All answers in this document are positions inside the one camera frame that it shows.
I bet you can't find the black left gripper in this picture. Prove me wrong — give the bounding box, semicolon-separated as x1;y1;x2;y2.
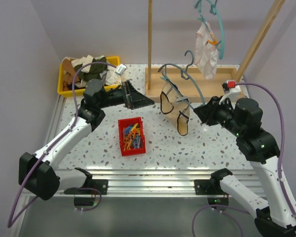
98;79;154;109

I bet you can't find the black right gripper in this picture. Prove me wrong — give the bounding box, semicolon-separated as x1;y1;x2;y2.
194;95;244;136

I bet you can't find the blue clothespin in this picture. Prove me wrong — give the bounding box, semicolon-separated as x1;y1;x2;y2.
175;96;189;104

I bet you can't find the beige underwear black trim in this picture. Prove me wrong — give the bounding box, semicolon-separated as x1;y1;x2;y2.
160;82;190;136

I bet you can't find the grey-blue clothes hanger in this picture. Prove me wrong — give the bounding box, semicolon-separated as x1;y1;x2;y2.
157;50;206;109

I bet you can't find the white pink-trimmed underwear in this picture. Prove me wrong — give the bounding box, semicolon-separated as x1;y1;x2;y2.
194;23;218;79

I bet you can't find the orange clothespin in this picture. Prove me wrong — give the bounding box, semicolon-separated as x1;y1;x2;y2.
205;34;218;46

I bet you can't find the teal clothes hanger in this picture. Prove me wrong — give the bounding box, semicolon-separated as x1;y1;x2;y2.
194;0;225;60

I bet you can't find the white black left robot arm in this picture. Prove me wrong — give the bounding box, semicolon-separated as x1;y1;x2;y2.
18;79;154;200

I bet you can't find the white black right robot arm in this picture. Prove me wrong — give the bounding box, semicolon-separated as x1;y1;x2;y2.
193;96;296;237

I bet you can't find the wooden hanger rack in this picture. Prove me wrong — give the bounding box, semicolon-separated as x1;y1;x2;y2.
145;0;287;103

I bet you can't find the red plastic bin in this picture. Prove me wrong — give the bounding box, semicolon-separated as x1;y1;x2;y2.
118;117;146;157

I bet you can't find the pile of coloured clothespins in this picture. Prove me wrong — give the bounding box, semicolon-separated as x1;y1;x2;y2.
122;123;143;151

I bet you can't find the yellow plastic laundry tray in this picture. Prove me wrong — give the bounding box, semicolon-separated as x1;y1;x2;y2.
57;55;120;97

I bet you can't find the pile of mixed clothes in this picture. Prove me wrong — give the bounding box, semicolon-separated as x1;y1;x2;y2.
62;55;118;91

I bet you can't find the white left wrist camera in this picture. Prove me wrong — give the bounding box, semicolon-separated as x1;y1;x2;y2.
114;64;127;76

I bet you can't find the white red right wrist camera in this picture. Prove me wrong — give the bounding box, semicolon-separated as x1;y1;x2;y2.
218;80;241;103

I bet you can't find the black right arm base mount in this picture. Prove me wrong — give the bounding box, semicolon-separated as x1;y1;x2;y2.
194;168;233;195

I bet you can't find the aluminium rail frame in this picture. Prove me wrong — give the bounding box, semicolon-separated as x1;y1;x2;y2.
39;95;267;198

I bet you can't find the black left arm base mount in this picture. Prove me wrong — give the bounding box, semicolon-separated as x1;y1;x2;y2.
59;167;109;195

